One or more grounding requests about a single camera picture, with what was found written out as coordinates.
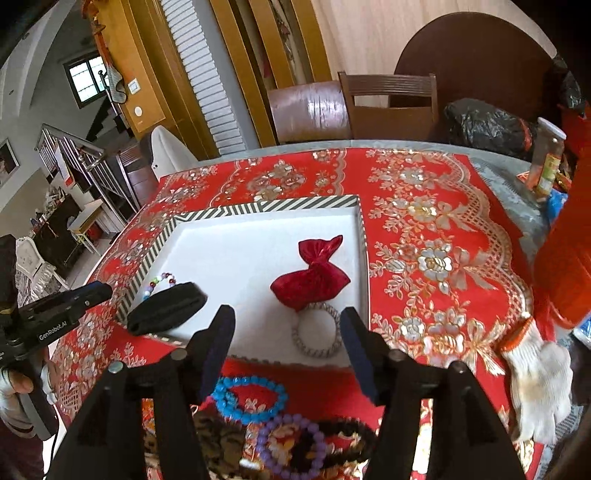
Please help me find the purple bead bracelet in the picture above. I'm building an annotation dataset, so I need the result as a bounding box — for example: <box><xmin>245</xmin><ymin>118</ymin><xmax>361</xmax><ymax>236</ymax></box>
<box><xmin>254</xmin><ymin>413</ymin><xmax>330</xmax><ymax>480</ymax></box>

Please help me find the dark round table top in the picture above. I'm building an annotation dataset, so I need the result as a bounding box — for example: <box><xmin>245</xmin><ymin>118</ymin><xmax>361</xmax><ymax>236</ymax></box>
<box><xmin>394</xmin><ymin>12</ymin><xmax>557</xmax><ymax>121</ymax></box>

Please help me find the left hand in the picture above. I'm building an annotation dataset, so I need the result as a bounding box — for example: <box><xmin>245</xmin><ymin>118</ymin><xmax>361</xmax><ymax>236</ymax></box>
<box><xmin>1</xmin><ymin>360</ymin><xmax>57</xmax><ymax>439</ymax></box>

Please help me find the red velvet bow scrunchie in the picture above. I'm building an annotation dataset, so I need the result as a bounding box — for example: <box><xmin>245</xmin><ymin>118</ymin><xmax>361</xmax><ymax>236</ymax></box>
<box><xmin>270</xmin><ymin>235</ymin><xmax>351</xmax><ymax>312</ymax></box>

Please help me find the red floral tablecloth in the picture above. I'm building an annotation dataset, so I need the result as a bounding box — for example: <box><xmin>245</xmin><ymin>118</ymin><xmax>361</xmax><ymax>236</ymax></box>
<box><xmin>53</xmin><ymin>148</ymin><xmax>531</xmax><ymax>469</ymax></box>

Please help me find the white ironing board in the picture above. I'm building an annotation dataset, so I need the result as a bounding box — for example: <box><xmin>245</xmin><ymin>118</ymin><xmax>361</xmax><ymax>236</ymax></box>
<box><xmin>150</xmin><ymin>126</ymin><xmax>198</xmax><ymax>180</ymax></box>

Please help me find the black fabric pouch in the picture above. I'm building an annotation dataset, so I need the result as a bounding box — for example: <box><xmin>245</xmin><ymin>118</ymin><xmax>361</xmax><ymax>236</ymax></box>
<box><xmin>126</xmin><ymin>282</ymin><xmax>207</xmax><ymax>336</ymax></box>

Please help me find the clear plastic jar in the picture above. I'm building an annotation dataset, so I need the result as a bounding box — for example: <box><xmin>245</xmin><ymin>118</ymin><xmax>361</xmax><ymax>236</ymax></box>
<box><xmin>526</xmin><ymin>117</ymin><xmax>567</xmax><ymax>201</ymax></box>

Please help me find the white striped hair tie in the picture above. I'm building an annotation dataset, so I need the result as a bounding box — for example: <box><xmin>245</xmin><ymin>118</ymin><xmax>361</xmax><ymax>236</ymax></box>
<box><xmin>290</xmin><ymin>301</ymin><xmax>346</xmax><ymax>360</ymax></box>

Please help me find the striped white tray box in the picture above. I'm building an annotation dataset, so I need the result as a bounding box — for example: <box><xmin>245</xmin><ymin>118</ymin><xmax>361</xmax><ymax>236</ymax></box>
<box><xmin>113</xmin><ymin>195</ymin><xmax>370</xmax><ymax>369</ymax></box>

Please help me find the multicolour bead bracelet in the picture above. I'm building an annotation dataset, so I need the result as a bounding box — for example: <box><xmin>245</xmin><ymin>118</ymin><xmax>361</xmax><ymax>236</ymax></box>
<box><xmin>141</xmin><ymin>271</ymin><xmax>178</xmax><ymax>302</ymax></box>

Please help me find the blue bead bracelet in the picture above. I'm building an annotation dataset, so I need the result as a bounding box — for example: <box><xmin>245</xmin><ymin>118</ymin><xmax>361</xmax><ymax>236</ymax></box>
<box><xmin>210</xmin><ymin>375</ymin><xmax>290</xmax><ymax>426</ymax></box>

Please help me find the white work glove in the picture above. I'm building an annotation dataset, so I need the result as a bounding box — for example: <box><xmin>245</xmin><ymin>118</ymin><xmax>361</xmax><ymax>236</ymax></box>
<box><xmin>500</xmin><ymin>317</ymin><xmax>573</xmax><ymax>445</ymax></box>

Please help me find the leopard print scrunchie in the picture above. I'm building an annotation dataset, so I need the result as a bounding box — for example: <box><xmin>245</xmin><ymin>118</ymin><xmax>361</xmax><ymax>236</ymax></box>
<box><xmin>192</xmin><ymin>410</ymin><xmax>260</xmax><ymax>479</ymax></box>

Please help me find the black plastic bag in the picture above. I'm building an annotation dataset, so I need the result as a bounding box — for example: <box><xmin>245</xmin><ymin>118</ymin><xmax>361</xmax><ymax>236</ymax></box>
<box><xmin>444</xmin><ymin>98</ymin><xmax>537</xmax><ymax>162</ymax></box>

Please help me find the brown leather chair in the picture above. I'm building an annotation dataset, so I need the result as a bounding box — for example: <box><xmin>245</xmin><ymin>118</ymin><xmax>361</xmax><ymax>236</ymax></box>
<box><xmin>267</xmin><ymin>81</ymin><xmax>352</xmax><ymax>144</ymax></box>

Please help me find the black bead bracelet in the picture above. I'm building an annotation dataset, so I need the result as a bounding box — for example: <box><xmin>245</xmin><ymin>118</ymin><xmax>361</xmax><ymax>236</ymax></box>
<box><xmin>294</xmin><ymin>416</ymin><xmax>378</xmax><ymax>474</ymax></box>

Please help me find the wooden slatted chair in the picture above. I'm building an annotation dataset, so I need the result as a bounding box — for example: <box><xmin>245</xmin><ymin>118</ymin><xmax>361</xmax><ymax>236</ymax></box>
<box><xmin>339</xmin><ymin>71</ymin><xmax>439</xmax><ymax>141</ymax></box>

